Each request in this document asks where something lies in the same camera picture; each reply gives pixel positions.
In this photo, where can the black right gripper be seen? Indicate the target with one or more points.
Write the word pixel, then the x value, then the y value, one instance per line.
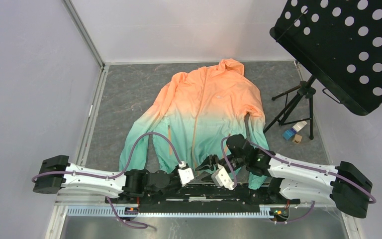
pixel 208 164

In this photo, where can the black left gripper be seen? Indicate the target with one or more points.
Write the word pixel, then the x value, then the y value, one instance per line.
pixel 178 188

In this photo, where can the orange and teal gradient jacket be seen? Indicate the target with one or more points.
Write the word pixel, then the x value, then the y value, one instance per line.
pixel 193 113

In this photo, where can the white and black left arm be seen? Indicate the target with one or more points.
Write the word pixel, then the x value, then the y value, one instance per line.
pixel 58 173

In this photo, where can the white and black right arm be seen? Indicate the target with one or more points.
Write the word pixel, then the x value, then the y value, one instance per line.
pixel 343 186

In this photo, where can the blue small box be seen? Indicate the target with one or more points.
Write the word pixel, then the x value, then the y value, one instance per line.
pixel 288 134

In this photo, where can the brown small box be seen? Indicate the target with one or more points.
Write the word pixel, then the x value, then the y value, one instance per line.
pixel 297 138

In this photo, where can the white small box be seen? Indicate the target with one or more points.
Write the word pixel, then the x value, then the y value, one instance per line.
pixel 299 126

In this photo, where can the black perforated music stand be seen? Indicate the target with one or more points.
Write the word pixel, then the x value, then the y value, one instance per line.
pixel 339 42

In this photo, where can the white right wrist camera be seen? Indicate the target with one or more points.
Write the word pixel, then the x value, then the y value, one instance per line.
pixel 222 178

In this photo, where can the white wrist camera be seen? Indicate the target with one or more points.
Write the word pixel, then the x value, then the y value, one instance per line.
pixel 185 173
pixel 222 178

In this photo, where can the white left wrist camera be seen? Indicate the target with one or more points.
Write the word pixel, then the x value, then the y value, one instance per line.
pixel 185 173

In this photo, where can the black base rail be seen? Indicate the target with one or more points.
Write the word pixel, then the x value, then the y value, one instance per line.
pixel 207 198

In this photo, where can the silver slotted cable duct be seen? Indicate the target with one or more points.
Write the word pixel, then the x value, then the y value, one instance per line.
pixel 122 211

